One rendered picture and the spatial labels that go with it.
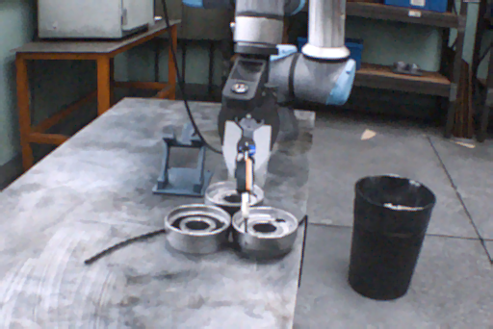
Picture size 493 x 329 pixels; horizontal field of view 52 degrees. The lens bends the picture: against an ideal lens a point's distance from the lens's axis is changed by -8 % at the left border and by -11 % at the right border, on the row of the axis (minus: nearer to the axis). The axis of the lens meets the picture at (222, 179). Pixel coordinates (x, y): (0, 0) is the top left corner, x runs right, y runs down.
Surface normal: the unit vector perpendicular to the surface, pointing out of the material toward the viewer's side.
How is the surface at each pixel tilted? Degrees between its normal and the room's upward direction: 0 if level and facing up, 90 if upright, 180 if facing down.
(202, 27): 90
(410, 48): 90
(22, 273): 0
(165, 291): 0
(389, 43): 90
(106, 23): 89
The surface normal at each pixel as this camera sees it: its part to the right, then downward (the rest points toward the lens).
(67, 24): -0.18, 0.37
